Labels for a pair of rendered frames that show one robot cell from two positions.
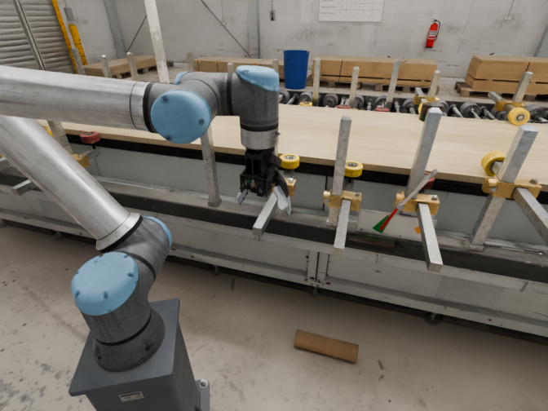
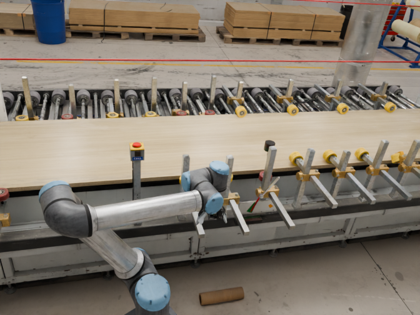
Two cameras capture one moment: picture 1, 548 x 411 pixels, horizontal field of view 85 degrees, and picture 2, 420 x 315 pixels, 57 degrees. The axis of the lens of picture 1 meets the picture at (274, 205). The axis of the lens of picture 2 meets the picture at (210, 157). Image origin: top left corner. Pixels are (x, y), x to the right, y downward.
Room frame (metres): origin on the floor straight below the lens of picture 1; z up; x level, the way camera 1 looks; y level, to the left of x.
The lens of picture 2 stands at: (-0.48, 0.89, 2.26)
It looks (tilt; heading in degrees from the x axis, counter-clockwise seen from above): 32 degrees down; 326
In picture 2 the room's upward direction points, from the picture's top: 7 degrees clockwise
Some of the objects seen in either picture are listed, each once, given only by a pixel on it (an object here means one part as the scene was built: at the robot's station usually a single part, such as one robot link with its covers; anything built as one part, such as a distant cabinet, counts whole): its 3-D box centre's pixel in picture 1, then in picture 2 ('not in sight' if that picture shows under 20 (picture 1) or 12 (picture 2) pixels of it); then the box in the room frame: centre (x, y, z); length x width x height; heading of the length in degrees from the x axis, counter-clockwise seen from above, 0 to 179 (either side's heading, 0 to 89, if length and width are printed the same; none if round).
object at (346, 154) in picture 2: not in sight; (337, 182); (0.75, -0.95, 0.87); 0.03 x 0.03 x 0.48; 74
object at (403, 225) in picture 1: (394, 226); (257, 207); (0.87, -0.44, 0.75); 0.26 x 0.01 x 0.10; 74
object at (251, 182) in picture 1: (259, 168); (214, 205); (0.68, 0.04, 1.08); 0.09 x 0.08 x 0.12; 161
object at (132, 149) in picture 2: not in sight; (137, 152); (1.10, 0.26, 1.18); 0.07 x 0.07 x 0.08; 74
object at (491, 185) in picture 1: (510, 187); (307, 175); (0.81, -0.73, 0.95); 0.13 x 0.06 x 0.05; 74
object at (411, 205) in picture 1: (415, 202); (267, 191); (0.89, -0.49, 0.85); 0.13 x 0.06 x 0.05; 74
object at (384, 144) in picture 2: not in sight; (373, 172); (0.68, -1.19, 0.93); 0.03 x 0.03 x 0.48; 74
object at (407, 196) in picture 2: not in sight; (384, 173); (0.62, -1.22, 0.95); 0.50 x 0.04 x 0.04; 164
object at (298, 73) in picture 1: (296, 68); (50, 20); (6.88, -0.47, 0.36); 0.59 x 0.57 x 0.73; 161
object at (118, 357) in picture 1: (126, 328); not in sight; (0.53, 0.42, 0.65); 0.19 x 0.19 x 0.10
